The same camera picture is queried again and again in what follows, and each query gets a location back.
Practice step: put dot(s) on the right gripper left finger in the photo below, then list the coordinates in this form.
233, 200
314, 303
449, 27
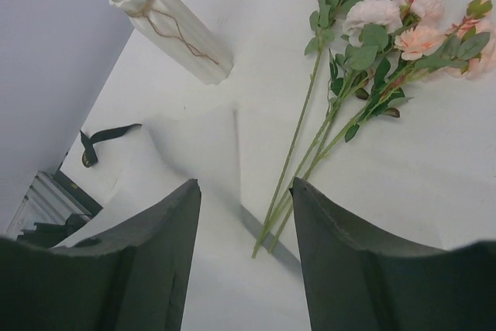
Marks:
133, 276

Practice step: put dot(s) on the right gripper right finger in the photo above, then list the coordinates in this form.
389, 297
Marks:
358, 276

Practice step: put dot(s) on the white wrapping paper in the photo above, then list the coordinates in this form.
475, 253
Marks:
229, 289

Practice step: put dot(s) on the black ribbon gold lettering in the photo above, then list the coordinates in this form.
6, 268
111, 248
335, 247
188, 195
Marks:
89, 157

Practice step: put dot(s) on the pink flower bouquet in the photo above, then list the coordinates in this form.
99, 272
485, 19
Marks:
398, 122

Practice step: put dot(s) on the white ribbed vase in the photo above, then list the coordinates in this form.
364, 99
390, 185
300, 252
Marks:
172, 27

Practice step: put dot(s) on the aluminium front rail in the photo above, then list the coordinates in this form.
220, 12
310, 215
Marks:
44, 201

